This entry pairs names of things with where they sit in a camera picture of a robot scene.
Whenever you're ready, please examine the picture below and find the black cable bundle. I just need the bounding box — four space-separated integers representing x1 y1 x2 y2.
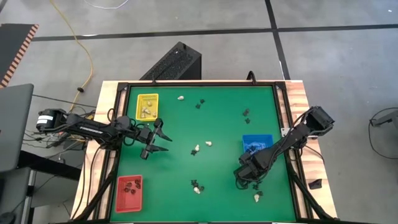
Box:
23 93 97 156

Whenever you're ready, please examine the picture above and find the yellow plastic basket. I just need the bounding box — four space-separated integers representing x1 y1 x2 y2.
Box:
135 93 160 122

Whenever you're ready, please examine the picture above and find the black desk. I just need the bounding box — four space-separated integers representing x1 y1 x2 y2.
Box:
0 151 82 224

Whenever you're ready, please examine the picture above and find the dark grey panel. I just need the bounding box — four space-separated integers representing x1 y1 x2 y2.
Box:
0 83 34 172

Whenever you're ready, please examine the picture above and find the black computer tower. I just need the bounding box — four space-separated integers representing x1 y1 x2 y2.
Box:
139 41 203 81

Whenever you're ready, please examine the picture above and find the yellow cable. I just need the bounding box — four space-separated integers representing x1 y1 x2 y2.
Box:
49 0 94 113

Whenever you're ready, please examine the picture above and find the blue plastic basket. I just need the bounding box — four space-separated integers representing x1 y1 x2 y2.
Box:
242 134 274 156

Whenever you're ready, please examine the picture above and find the green table mat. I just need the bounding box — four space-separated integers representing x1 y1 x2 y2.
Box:
109 85 297 222

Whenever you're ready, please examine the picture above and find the black floor cable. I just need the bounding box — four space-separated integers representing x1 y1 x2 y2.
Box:
368 107 398 161

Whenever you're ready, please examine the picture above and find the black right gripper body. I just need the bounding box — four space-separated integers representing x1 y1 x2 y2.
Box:
233 152 268 182

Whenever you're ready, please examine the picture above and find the black mat with striped edge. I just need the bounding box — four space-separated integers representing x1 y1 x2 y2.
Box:
0 24 40 88

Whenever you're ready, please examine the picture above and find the grey stand foot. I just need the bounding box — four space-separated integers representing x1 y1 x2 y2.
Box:
369 110 398 128

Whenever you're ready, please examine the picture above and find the red plastic basket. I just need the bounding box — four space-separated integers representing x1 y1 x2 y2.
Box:
114 174 144 214

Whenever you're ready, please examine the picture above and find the black table frame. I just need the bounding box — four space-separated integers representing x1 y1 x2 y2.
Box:
73 80 338 223

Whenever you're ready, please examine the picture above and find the white floor cable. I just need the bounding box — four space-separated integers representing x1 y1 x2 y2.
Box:
83 0 130 9

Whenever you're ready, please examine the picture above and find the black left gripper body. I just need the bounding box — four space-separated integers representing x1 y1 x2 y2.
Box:
136 117 164 161

